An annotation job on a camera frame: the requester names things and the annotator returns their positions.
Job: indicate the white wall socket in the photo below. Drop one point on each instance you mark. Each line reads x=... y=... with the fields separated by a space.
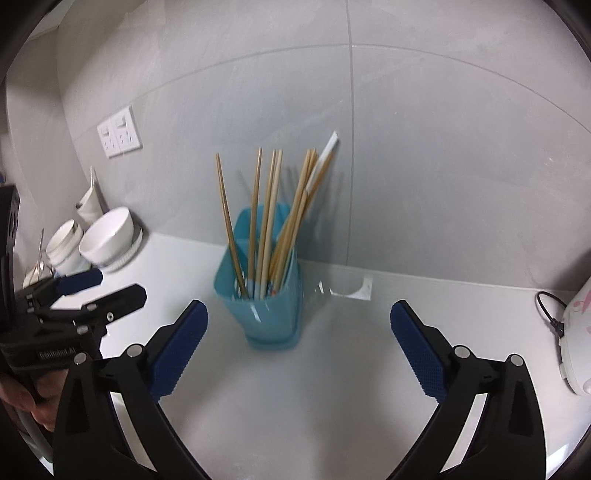
x=127 y=131
x=108 y=137

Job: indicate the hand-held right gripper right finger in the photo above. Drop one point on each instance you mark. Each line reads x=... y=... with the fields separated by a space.
x=418 y=355

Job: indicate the white plastic stick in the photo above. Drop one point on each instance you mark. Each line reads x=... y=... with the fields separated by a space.
x=325 y=150

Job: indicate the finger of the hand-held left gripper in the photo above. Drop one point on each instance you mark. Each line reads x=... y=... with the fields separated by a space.
x=78 y=280
x=115 y=302

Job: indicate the blue plastic utensil holder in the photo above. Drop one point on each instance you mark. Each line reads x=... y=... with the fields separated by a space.
x=272 y=318

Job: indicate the white tape patch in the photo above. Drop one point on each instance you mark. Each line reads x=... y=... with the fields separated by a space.
x=365 y=290

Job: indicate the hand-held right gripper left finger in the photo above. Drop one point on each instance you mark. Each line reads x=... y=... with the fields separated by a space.
x=180 y=350

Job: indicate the white rice cooker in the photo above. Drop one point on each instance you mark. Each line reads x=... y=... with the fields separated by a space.
x=577 y=350

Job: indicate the group of wooden chopsticks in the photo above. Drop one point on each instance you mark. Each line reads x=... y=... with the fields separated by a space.
x=287 y=230

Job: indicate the person's left hand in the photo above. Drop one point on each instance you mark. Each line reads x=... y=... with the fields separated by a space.
x=46 y=406

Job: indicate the white ceramic bowl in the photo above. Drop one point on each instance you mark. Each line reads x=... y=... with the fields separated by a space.
x=108 y=235

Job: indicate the ribbed white plate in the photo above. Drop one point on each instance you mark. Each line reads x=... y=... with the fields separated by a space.
x=130 y=251

